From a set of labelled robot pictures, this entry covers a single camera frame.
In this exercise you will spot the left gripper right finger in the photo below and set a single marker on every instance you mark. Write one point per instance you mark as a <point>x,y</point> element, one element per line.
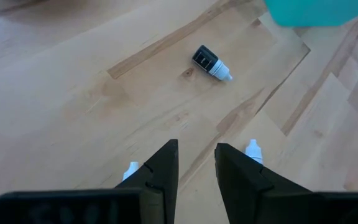
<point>247,193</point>

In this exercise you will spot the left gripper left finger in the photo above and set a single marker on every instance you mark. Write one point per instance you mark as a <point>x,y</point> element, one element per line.
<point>154,186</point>

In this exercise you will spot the small black food coloring bottle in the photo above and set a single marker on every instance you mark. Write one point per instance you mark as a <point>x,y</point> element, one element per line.
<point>207,59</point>

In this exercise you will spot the teal translucent plastic bin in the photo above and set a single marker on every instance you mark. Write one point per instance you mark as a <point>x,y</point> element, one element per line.
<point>315,12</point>

